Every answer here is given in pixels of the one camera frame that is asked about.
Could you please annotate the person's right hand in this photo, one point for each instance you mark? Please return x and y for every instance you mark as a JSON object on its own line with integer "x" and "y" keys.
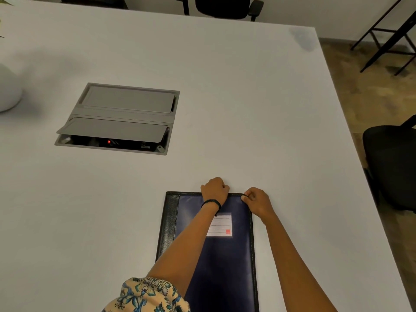
{"x": 260, "y": 204}

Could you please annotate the person's left hand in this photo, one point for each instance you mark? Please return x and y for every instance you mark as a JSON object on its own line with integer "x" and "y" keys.
{"x": 214, "y": 191}

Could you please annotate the blue zippered folder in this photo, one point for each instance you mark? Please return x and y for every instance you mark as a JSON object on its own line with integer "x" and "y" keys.
{"x": 224, "y": 269}

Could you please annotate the person's right forearm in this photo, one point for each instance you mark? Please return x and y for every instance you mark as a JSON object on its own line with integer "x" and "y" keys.
{"x": 292, "y": 269}

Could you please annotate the person's left forearm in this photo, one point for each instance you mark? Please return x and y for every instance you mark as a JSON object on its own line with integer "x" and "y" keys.
{"x": 185, "y": 250}

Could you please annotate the black wristband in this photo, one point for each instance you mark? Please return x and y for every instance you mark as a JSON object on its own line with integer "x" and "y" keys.
{"x": 213, "y": 202}

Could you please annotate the floral patterned dress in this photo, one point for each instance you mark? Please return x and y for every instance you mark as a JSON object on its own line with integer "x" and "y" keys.
{"x": 146, "y": 297}

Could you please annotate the black mesh-back office chair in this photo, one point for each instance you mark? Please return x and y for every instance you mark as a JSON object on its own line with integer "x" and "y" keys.
{"x": 393, "y": 162}

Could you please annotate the black plain-back office chair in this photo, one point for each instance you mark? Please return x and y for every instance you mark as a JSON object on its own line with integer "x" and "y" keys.
{"x": 224, "y": 6}

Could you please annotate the black metal high stool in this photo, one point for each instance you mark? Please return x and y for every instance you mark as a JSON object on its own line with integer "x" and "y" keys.
{"x": 390, "y": 38}

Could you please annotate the black ribbed-back office chair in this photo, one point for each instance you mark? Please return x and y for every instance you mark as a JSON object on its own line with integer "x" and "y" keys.
{"x": 94, "y": 0}

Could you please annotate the white round plant pot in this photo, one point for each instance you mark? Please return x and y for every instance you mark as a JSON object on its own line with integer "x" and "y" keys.
{"x": 9, "y": 90}

